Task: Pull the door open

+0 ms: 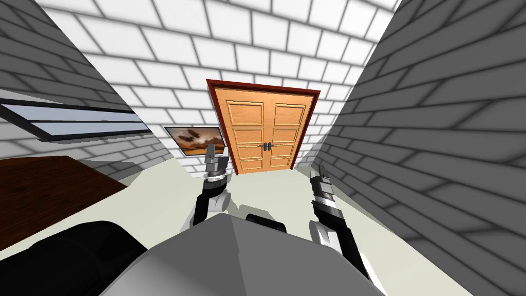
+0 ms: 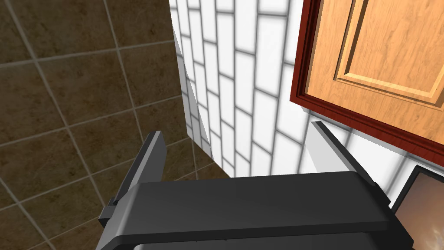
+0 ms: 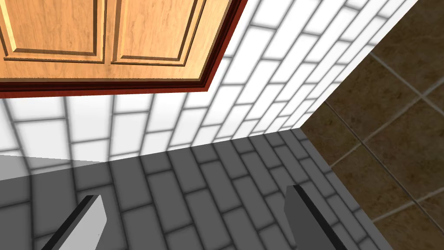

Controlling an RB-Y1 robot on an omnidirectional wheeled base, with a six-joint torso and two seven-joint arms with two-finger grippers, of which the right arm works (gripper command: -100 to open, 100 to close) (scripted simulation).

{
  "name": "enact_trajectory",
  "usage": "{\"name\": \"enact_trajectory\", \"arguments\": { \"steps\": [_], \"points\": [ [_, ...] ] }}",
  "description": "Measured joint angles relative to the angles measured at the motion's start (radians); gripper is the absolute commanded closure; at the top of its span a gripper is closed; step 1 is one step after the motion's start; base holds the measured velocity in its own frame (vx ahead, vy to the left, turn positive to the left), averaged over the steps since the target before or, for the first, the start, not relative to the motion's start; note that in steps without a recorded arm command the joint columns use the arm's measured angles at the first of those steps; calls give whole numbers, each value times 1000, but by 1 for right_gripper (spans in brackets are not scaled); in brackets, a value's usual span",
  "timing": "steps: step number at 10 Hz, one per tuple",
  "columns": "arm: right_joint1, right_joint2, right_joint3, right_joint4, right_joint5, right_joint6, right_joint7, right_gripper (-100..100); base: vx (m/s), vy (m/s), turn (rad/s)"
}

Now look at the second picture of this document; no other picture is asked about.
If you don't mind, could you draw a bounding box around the black framed wall picture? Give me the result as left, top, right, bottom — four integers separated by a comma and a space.
391, 164, 444, 250

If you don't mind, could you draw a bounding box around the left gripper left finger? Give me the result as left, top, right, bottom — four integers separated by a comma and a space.
114, 130, 167, 203

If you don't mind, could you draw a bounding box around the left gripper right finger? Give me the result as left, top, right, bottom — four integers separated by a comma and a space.
305, 121, 376, 186

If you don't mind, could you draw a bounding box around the light wooden panelled door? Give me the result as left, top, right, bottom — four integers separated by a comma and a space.
304, 0, 444, 142

